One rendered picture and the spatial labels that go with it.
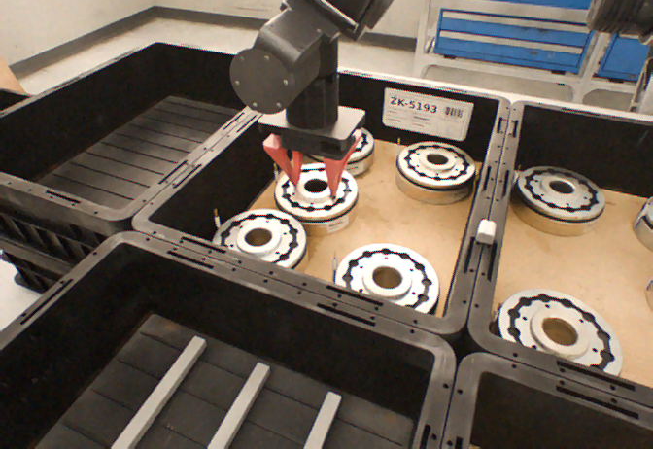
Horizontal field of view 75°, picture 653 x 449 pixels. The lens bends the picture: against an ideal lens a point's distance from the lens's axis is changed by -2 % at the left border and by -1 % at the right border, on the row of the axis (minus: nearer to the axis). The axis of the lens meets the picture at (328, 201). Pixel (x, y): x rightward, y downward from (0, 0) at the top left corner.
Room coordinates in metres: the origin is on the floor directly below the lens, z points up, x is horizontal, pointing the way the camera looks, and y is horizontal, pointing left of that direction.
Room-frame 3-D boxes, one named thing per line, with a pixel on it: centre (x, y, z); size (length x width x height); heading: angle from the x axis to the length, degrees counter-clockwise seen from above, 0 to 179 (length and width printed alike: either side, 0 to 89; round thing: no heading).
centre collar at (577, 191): (0.42, -0.29, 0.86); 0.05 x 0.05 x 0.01
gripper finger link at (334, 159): (0.41, 0.01, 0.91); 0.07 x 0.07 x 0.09; 67
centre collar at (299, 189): (0.42, 0.02, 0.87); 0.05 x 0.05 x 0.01
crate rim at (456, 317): (0.41, -0.03, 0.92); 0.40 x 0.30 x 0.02; 157
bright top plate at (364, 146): (0.53, -0.01, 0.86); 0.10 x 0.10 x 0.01
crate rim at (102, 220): (0.52, 0.25, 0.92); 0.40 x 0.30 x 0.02; 157
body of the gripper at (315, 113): (0.42, 0.02, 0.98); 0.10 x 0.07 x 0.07; 67
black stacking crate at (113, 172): (0.52, 0.25, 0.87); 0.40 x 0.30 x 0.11; 157
